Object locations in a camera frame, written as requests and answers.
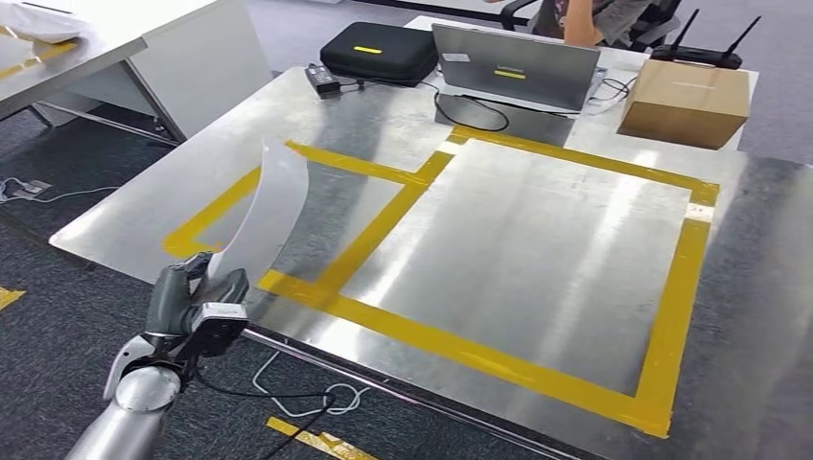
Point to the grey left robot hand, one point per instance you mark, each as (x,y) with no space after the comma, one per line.
(166,305)

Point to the white curved plastic part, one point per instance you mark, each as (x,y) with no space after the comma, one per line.
(273,209)

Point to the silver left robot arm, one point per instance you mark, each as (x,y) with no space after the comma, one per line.
(127,413)

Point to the yellow workbench tape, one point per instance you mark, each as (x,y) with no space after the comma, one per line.
(444,346)

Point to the steel workbench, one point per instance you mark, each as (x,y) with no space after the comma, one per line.
(508,254)

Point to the yellow floor tape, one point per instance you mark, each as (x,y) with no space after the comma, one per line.
(9,298)
(311,437)

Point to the grey floor socket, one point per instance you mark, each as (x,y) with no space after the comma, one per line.
(32,189)

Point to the black power adapter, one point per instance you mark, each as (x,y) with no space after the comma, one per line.
(322,79)

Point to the yellow table tape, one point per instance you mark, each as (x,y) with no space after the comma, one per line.
(38,60)

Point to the white plastic bag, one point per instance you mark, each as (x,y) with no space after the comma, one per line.
(38,22)

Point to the black zip case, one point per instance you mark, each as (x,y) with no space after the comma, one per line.
(381,63)

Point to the silver laptop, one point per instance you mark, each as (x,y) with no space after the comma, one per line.
(521,57)

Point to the person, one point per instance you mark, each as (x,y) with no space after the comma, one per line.
(578,22)

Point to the white table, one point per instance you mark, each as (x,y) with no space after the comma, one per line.
(619,56)

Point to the brown cardboard box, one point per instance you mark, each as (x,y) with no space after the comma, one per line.
(686,101)

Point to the black office chair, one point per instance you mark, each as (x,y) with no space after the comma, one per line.
(660,25)

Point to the black wifi router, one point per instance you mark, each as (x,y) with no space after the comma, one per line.
(699,57)

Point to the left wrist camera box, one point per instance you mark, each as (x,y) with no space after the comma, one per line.
(219,320)

